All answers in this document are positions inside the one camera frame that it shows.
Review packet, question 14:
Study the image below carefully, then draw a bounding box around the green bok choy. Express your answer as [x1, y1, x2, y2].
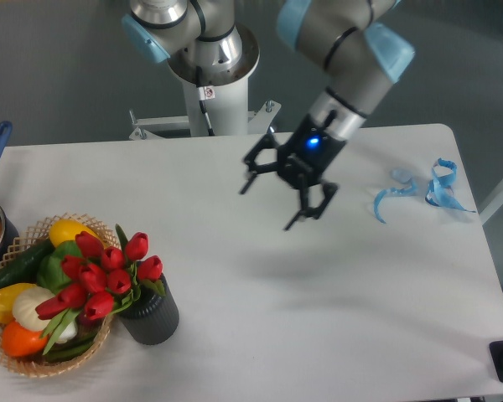
[35, 240, 84, 344]

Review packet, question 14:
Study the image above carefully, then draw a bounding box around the dark grey ribbed vase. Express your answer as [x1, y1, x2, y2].
[117, 275, 179, 345]

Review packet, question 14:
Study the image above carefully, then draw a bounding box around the tangled blue tape strip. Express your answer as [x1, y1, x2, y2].
[425, 158, 475, 213]

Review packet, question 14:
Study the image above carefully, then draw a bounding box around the curved blue tape strip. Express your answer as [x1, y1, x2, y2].
[373, 177, 418, 224]

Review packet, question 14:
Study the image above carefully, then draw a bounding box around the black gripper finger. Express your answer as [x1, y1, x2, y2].
[238, 132, 283, 196]
[283, 180, 340, 232]

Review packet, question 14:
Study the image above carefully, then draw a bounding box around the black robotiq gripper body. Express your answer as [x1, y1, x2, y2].
[277, 115, 347, 188]

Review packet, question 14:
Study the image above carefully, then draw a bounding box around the clear tape piece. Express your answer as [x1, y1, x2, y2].
[391, 168, 413, 184]

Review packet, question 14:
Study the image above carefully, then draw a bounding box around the white steamed bun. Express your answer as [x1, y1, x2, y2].
[12, 286, 54, 332]

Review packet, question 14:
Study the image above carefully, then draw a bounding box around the yellow lemon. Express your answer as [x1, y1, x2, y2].
[49, 219, 104, 248]

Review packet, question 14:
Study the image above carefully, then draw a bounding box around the orange fruit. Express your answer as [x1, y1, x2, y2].
[1, 321, 48, 358]

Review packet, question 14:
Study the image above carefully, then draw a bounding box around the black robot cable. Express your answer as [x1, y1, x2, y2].
[194, 65, 215, 137]

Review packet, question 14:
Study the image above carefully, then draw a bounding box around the woven bamboo basket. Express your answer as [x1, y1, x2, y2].
[0, 213, 118, 378]

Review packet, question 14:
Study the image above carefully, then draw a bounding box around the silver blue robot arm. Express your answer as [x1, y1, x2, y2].
[122, 1, 414, 220]

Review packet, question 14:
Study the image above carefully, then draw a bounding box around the red tulip bouquet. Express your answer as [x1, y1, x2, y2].
[35, 224, 168, 356]

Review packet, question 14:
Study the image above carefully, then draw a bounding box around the yellow bell pepper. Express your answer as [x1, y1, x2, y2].
[0, 283, 36, 325]

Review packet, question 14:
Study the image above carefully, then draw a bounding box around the green cucumber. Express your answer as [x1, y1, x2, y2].
[0, 239, 54, 289]

